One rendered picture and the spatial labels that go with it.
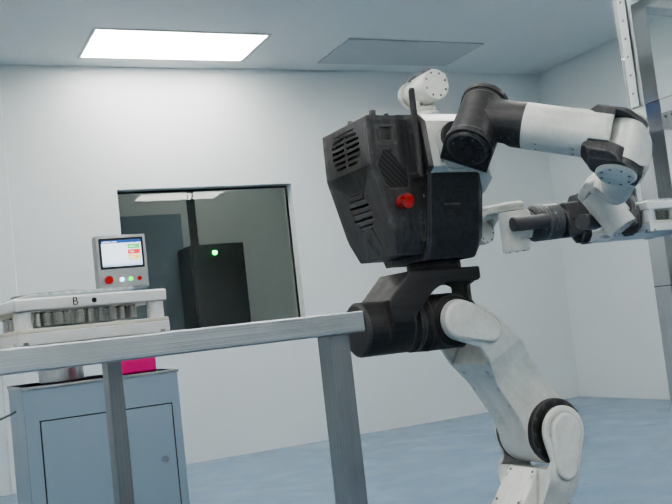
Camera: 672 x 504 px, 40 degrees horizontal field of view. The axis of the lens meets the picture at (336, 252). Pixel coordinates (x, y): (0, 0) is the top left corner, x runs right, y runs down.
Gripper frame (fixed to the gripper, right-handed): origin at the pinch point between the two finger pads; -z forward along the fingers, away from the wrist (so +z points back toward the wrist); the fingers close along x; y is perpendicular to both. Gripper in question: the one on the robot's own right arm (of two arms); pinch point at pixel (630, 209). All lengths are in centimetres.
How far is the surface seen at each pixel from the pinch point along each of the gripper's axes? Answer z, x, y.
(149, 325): 113, 13, -52
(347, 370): 92, 25, -29
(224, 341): 114, 17, -36
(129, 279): -87, -13, -243
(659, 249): -39.2, 9.6, -2.7
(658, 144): -41.2, -19.3, 1.1
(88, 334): 122, 13, -56
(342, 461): 95, 39, -30
